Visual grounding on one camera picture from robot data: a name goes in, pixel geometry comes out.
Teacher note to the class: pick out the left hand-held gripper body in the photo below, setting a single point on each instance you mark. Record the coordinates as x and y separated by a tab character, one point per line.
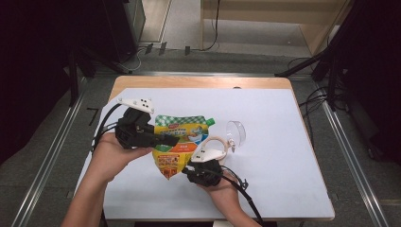
134	132

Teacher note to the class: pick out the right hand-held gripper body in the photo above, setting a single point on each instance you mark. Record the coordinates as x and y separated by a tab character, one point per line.
205	171

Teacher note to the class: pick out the colourful spouted refill pouch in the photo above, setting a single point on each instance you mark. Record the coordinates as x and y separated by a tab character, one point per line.
183	129

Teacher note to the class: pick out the person's right hand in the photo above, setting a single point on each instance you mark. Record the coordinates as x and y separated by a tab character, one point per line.
225	195

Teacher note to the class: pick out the person's left hand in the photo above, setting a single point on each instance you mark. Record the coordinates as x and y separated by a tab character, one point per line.
110	157

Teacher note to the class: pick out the white box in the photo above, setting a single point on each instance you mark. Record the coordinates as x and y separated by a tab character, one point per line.
222	224

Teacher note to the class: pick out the white table mat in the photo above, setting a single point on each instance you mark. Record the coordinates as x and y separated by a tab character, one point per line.
283	176

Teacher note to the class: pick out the black metal stand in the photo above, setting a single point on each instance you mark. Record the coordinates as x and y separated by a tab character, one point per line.
74	78

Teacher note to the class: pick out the black cabinet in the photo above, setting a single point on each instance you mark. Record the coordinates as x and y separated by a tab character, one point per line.
124	28

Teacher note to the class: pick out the dark curtain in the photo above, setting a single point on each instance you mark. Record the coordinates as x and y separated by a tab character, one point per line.
28	69
378	78

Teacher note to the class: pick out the black tripod stand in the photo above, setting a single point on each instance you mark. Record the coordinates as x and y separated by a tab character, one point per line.
302	64

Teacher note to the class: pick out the light wooden shelf unit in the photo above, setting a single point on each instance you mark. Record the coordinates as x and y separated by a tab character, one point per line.
312	19

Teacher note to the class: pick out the short metal floor rail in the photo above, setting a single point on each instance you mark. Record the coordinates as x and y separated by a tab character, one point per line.
205	74

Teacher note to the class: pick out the small black floor bracket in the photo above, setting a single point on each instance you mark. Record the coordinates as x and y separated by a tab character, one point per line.
148	48
163	48
187	50

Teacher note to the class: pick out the long metal floor rail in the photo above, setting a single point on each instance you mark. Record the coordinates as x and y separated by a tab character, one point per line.
47	164
353	164

